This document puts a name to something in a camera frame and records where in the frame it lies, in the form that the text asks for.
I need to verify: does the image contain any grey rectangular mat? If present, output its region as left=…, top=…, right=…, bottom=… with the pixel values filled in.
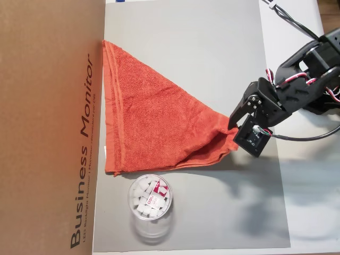
left=92, top=0, right=292, bottom=253

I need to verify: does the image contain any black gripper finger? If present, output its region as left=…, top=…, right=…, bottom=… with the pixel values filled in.
left=228, top=95, right=253, bottom=130

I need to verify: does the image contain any orange terry towel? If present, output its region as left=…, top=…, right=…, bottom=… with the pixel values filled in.
left=102, top=39, right=240, bottom=177

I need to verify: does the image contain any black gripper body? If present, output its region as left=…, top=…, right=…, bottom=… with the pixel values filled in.
left=243, top=77, right=290, bottom=128

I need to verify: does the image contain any red white servo wire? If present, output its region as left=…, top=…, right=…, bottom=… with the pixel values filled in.
left=265, top=67, right=340, bottom=103

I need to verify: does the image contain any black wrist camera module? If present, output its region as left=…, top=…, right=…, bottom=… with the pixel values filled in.
left=233, top=114, right=273, bottom=158

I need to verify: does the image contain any brown cardboard monitor box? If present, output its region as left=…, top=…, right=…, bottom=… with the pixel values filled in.
left=0, top=0, right=107, bottom=255

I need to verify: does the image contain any clear jar of white cubes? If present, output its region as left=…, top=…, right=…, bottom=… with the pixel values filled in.
left=126, top=174, right=176, bottom=245

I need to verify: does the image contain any red white label card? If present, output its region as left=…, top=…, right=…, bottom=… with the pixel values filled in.
left=146, top=180, right=169, bottom=209

